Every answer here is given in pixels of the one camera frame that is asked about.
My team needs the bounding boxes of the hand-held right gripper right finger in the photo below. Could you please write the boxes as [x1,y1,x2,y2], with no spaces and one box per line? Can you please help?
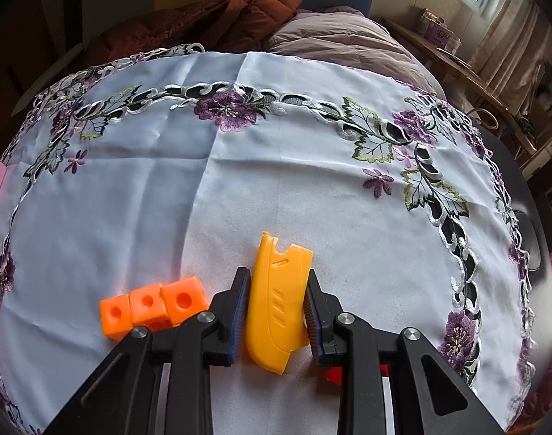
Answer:
[303,268,505,435]

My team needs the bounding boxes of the embroidered white tablecloth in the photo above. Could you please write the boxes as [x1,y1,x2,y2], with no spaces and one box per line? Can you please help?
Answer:
[0,43,537,435]

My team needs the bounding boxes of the patterned fabric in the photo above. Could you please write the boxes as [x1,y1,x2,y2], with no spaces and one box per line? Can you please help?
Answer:
[502,245,552,435]

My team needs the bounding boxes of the purple patterned box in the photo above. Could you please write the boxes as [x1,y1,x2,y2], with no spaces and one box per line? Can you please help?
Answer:
[416,8,462,53]

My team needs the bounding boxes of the beige curtain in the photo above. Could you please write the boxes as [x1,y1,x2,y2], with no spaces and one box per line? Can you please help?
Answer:
[468,0,552,114]

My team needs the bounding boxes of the wooden desk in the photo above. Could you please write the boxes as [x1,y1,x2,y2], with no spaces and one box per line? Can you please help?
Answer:
[385,16,539,155]

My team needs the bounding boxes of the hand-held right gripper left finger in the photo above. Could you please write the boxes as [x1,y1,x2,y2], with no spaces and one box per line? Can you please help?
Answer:
[43,266,252,435]

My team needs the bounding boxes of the rust brown quilted jacket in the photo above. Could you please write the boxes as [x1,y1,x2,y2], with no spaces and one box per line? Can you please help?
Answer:
[83,0,306,66]

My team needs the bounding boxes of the orange plastic cube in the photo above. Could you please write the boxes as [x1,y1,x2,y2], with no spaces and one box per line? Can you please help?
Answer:
[160,276,211,324]
[129,283,168,327]
[99,296,136,340]

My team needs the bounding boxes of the cluttered white shelf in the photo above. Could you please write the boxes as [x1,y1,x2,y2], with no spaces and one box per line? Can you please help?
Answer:
[516,63,552,177]

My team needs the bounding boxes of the pale pink pillow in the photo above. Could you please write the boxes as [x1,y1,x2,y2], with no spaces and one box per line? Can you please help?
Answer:
[262,7,444,100]

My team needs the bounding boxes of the red plastic cube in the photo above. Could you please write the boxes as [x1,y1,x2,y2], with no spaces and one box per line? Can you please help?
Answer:
[321,362,390,384]

